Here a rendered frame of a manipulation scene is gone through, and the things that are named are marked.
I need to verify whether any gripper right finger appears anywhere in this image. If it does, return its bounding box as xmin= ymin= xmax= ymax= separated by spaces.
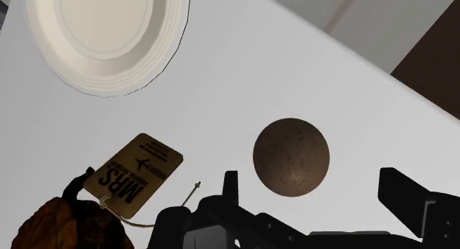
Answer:
xmin=377 ymin=166 xmax=460 ymax=249

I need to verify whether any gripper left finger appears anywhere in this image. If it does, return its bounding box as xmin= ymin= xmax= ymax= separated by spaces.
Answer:
xmin=146 ymin=170 xmax=310 ymax=249

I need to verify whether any brown speckled ball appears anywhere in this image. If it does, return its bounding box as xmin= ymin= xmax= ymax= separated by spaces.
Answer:
xmin=252 ymin=117 xmax=331 ymax=198

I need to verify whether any dark brown crumpled bag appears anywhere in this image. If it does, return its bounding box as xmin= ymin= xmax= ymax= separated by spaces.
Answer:
xmin=10 ymin=166 xmax=136 ymax=249

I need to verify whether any white round plate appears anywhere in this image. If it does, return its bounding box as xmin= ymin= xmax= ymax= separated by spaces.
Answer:
xmin=22 ymin=0 xmax=192 ymax=98

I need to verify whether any tan luggage tag with string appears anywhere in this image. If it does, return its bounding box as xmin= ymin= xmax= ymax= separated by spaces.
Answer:
xmin=83 ymin=133 xmax=202 ymax=228

